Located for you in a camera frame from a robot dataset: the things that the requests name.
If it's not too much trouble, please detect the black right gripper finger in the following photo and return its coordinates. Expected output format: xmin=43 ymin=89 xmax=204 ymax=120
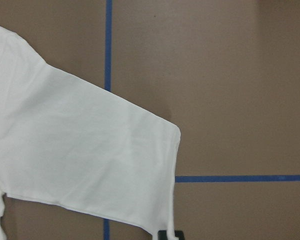
xmin=157 ymin=230 xmax=184 ymax=240

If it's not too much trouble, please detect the white long-sleeve printed shirt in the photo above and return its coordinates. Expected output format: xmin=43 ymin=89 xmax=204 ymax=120
xmin=0 ymin=26 xmax=181 ymax=240

